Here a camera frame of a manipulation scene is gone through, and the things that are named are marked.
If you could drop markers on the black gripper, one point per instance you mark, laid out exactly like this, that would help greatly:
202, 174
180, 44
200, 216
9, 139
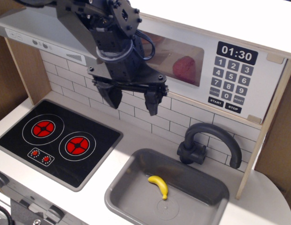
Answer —
127, 70

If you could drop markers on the wooden microwave cabinet frame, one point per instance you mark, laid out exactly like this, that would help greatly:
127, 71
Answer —
150, 20

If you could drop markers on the black toy stovetop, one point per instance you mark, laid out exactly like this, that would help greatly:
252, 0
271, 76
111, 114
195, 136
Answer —
60, 143

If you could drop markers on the red toy food in microwave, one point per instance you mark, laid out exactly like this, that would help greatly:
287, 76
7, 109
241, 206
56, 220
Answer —
185, 69

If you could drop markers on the yellow toy banana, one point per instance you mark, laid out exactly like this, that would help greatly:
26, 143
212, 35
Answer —
157, 180

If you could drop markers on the grey range hood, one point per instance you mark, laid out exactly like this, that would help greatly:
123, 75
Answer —
40, 28

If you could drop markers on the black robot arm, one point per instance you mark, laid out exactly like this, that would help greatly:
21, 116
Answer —
108, 29

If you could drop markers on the grey toy sink basin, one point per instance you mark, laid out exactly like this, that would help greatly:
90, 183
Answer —
154, 189

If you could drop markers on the white toy microwave door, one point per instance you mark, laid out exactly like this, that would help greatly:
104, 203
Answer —
232, 78

